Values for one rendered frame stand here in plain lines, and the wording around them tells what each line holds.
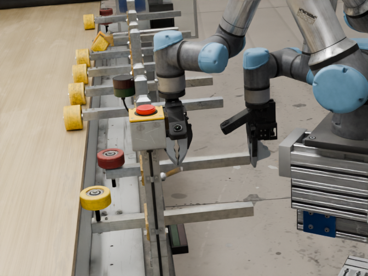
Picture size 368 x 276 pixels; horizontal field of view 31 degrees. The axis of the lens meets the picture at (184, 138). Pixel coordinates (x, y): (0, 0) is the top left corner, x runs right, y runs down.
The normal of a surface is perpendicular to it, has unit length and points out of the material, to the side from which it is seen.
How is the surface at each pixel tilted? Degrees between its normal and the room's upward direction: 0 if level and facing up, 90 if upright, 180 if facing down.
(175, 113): 30
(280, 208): 0
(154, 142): 90
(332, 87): 97
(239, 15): 100
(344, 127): 73
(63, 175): 0
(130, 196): 0
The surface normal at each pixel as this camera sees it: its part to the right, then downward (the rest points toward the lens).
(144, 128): 0.10, 0.37
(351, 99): -0.44, 0.47
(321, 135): -0.07, -0.92
